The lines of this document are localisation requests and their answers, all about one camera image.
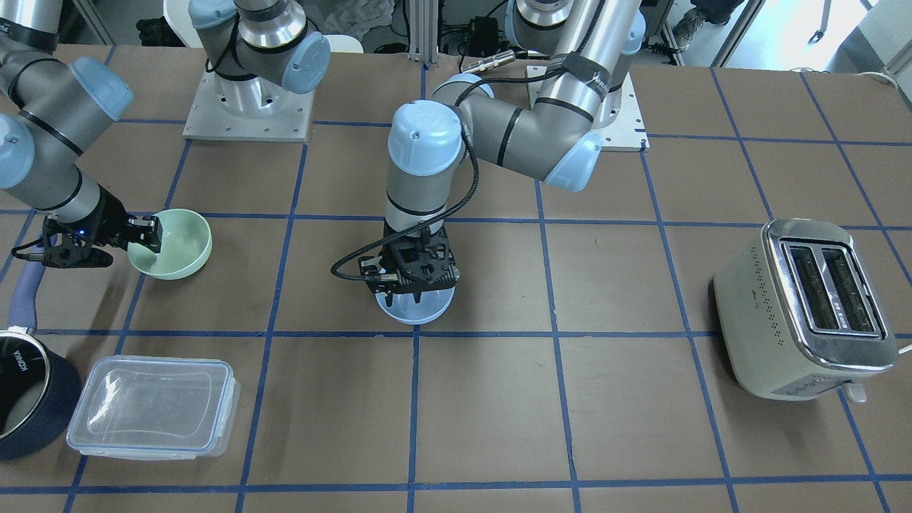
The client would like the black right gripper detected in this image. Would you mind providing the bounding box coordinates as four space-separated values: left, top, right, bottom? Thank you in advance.
41 188 162 269

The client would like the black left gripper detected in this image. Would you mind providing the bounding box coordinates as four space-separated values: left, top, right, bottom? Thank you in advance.
358 227 460 300

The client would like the green bowl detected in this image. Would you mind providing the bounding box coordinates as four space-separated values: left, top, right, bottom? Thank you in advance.
127 209 214 280

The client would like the blue bowl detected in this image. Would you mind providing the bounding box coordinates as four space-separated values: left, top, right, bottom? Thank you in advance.
375 288 456 325

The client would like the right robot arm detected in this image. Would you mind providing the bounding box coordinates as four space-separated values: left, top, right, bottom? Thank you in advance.
2 1 331 272

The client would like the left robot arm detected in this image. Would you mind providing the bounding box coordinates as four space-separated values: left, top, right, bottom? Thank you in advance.
353 1 641 305

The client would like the clear plastic food container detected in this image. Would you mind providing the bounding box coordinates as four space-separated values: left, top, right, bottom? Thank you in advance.
66 355 242 461

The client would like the dark blue saucepan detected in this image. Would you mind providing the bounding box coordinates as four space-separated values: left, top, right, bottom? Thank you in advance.
1 262 82 461

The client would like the black power adapter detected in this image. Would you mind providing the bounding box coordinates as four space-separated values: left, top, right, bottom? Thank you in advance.
467 16 499 55

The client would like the cream toaster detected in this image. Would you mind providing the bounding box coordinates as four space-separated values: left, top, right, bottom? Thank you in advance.
711 218 900 403

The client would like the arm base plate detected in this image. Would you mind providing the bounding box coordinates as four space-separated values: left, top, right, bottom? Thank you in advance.
526 64 649 152
183 69 315 143

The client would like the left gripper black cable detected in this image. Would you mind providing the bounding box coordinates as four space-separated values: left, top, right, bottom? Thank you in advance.
331 125 480 282

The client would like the aluminium frame post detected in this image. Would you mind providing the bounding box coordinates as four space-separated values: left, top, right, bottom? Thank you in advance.
403 0 440 67

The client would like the silver cable connector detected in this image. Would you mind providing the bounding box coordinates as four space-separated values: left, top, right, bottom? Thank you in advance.
460 49 516 76

